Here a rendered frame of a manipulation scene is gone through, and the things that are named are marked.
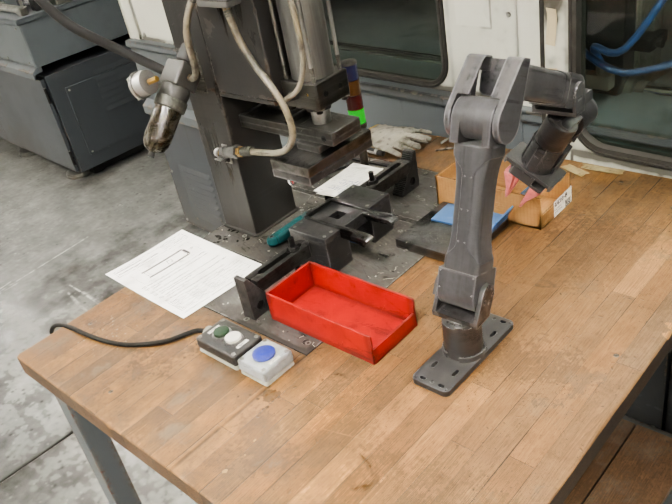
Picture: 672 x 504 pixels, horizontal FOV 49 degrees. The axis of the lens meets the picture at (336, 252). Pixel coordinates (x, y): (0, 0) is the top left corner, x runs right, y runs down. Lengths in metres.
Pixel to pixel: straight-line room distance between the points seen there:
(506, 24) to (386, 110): 0.50
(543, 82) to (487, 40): 0.72
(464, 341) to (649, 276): 0.39
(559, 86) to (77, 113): 3.54
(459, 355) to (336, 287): 0.31
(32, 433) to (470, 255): 2.04
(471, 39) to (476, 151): 0.88
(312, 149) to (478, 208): 0.41
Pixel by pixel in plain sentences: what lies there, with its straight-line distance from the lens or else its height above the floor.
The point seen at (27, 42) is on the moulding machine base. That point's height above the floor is 0.85.
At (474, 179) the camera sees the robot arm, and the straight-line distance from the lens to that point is 1.10.
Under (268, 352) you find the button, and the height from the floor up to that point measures 0.94.
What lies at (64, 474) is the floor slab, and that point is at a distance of 2.65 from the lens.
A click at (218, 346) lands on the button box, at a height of 0.93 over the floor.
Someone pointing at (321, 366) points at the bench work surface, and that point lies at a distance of 1.26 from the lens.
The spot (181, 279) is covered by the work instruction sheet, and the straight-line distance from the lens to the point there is 1.58.
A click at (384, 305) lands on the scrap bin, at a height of 0.92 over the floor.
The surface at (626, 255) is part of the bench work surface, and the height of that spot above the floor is 0.90.
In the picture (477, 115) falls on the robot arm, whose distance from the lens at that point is 1.08.
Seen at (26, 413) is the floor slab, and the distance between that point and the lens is 2.96.
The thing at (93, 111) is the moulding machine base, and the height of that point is 0.38.
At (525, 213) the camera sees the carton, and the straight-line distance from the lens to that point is 1.53.
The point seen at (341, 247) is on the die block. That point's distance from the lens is 1.46.
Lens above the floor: 1.71
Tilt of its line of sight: 32 degrees down
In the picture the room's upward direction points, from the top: 12 degrees counter-clockwise
